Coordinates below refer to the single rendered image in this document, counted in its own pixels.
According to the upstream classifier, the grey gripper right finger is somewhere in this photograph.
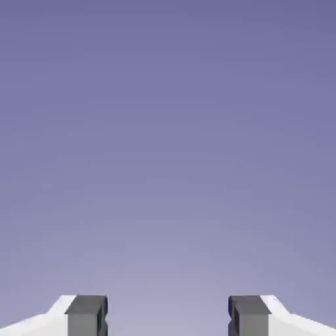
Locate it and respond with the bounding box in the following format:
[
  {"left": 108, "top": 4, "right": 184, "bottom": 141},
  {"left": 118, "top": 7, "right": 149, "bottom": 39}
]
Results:
[{"left": 227, "top": 294, "right": 336, "bottom": 336}]

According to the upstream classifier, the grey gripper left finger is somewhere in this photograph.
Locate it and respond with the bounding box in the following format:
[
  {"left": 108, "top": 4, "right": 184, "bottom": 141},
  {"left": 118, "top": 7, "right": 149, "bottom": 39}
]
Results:
[{"left": 0, "top": 294, "right": 109, "bottom": 336}]

